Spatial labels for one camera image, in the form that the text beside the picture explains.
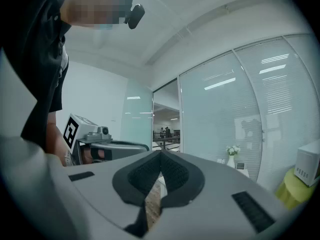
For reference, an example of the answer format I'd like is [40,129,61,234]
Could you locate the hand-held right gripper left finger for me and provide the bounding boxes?
[44,149,162,239]

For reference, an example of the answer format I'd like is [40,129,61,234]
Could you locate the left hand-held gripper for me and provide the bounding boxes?
[62,113,151,167]

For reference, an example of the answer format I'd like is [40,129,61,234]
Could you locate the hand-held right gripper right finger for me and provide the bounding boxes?
[149,149,303,240]

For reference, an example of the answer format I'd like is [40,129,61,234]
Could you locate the person's left forearm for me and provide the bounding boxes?
[46,110,68,167]

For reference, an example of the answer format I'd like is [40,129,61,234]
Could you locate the white desk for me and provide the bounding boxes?
[236,168,251,179]

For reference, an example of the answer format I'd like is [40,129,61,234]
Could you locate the person's left hand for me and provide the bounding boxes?
[81,148,106,165]

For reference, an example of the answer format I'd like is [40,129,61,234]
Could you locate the frosted glass door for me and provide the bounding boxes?
[119,80,154,150]

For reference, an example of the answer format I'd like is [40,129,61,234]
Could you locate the black railing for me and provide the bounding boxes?
[152,130,181,153]

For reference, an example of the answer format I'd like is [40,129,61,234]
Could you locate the white flower bouquet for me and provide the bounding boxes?
[225,144,242,157]

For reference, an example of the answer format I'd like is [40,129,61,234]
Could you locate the green round table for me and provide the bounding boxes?
[274,167,317,210]

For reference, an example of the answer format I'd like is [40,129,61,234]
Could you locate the white window blinds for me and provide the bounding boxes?
[178,33,320,192]

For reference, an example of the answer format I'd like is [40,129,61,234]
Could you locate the white microwave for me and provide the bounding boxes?
[293,139,320,188]

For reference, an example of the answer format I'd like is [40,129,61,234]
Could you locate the person's black clothing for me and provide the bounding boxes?
[0,0,74,150]

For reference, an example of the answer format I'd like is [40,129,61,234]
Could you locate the person's head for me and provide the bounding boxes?
[59,0,134,30]

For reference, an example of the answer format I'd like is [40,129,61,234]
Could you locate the black head camera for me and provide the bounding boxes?
[123,0,146,30]

